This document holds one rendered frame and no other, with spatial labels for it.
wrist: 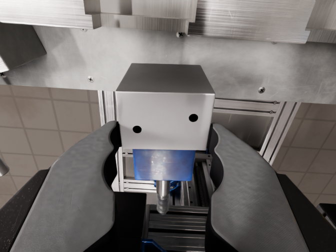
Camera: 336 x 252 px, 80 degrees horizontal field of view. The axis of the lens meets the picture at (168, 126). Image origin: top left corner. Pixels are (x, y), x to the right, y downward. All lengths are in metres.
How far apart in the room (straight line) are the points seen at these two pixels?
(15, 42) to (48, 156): 1.33
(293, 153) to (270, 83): 1.29
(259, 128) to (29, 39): 0.94
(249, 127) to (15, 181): 1.56
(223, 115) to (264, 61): 0.72
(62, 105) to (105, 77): 1.04
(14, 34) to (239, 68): 0.20
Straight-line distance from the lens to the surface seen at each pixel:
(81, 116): 1.24
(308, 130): 1.45
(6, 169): 0.25
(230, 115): 0.94
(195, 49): 0.21
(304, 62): 0.25
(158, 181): 0.17
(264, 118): 1.01
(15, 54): 0.20
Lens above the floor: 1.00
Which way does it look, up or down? 59 degrees down
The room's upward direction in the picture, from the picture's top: 180 degrees clockwise
